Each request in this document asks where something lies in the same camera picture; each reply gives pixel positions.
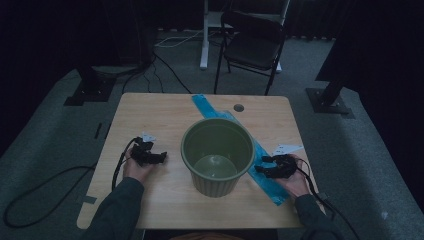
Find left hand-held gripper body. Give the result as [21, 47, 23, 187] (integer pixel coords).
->
[130, 132, 158, 168]

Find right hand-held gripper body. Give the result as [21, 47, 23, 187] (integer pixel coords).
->
[271, 143, 304, 179]

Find green ribbed plastic bin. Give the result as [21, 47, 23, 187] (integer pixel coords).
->
[180, 117, 257, 198]

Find blue plastic bag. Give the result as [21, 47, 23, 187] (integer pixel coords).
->
[191, 94, 290, 207]

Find person's left hand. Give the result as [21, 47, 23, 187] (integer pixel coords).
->
[122, 146, 156, 186]

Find person's right hand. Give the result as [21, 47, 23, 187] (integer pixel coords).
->
[275, 154, 313, 200]

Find black stand base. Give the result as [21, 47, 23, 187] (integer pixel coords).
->
[63, 64, 118, 107]
[305, 78, 356, 120]

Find black folding chair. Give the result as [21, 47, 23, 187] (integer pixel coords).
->
[213, 10, 288, 97]

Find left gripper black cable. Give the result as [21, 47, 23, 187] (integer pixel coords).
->
[111, 137, 138, 192]

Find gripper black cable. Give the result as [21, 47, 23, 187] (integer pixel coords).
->
[294, 157, 362, 240]
[111, 137, 138, 192]

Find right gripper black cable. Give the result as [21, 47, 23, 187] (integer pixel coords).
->
[294, 157, 362, 240]

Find thin black floor cables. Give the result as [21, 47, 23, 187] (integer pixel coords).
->
[121, 53, 193, 95]

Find long black floor cable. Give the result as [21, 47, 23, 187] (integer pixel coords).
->
[2, 164, 98, 230]

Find white floor cable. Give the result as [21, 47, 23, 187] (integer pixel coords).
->
[154, 29, 205, 49]

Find white desk frame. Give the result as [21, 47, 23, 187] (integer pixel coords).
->
[199, 0, 292, 73]

